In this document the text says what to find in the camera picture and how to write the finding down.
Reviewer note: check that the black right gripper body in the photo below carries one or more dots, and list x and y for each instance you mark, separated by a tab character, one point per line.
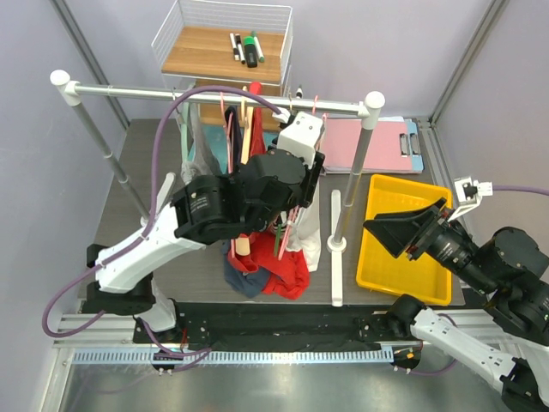
441	240

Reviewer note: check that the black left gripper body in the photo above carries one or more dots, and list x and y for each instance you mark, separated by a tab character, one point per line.
311	181

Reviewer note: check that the white tank top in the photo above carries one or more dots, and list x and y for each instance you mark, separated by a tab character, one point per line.
305	234

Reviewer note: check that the pink wire hanger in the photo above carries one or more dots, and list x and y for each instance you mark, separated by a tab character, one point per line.
228	133
302	138

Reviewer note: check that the green plastic hanger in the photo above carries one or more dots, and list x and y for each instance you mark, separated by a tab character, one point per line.
277	239

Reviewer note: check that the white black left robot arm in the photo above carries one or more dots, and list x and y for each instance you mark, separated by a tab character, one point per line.
208	209

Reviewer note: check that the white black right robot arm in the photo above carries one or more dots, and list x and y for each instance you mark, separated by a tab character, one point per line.
507	270

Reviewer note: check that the wooden hanger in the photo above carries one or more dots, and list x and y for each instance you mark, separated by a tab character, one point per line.
242	243

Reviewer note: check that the mint green hanger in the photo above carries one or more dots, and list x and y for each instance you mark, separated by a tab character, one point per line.
183	118

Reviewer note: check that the yellow plastic tray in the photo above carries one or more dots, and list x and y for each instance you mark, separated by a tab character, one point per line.
384	267

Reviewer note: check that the silver clothes rack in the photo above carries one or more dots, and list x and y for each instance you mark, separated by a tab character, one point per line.
240	99

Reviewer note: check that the teal folder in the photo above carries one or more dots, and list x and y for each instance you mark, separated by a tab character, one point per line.
215	138

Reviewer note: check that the red t-shirt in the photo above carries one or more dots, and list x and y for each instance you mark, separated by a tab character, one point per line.
289	276

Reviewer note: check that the grey garment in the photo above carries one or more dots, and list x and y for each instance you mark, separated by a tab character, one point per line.
205	164

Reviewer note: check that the navy blue garment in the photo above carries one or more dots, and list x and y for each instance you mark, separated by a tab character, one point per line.
249	285

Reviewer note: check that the black white marker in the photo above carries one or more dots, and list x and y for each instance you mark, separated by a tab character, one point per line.
240	48
234	46

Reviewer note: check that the green highlighter marker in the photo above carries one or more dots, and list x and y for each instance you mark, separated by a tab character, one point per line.
250	52

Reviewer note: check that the green capped marker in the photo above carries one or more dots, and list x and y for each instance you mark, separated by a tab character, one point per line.
259	51

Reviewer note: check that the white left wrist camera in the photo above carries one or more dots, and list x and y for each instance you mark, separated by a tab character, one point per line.
301	137

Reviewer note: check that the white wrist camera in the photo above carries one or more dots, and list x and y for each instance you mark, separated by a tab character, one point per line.
301	137
469	193

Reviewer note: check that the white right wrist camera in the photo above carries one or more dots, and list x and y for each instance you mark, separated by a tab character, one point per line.
469	193

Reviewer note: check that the white wire shelf basket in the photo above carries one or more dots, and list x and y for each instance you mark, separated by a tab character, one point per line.
193	45

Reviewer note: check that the white slotted cable duct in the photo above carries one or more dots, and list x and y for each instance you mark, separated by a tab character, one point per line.
153	356

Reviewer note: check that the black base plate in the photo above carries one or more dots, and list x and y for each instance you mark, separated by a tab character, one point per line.
285	328

